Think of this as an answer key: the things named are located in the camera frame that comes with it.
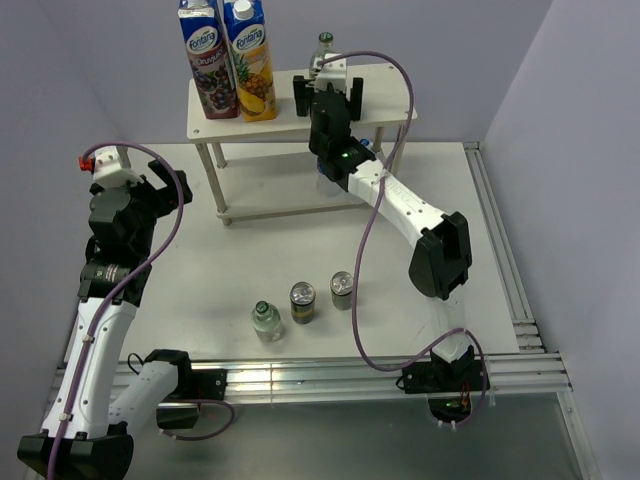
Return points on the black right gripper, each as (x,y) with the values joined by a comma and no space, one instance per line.
(302,93)

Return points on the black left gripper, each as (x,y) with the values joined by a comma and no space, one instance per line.
(166,197)

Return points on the chang soda bottle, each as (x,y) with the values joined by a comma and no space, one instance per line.
(267,322)
(325,47)

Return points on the Chang soda bottle front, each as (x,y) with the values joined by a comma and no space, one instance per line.
(267,322)

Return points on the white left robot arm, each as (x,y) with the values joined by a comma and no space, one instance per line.
(88,434)

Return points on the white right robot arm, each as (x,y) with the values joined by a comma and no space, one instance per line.
(441,258)

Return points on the beige two-tier shelf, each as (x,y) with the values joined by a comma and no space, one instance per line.
(262,169)

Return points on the pineapple juice carton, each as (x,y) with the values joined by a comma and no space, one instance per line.
(246,31)

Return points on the grape juice carton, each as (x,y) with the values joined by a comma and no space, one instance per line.
(208,58)

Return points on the dark can left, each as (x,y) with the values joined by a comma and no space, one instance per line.
(302,302)

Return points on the dark can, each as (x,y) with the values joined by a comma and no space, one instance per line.
(341,286)
(302,302)

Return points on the dark can right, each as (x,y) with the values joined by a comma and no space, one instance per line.
(341,286)

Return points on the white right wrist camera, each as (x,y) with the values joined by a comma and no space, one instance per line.
(328,72)

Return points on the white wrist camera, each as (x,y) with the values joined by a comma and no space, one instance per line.
(328,72)
(110,167)

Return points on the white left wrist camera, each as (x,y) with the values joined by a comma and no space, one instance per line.
(110,167)

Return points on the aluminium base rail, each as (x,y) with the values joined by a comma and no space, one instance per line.
(350,379)

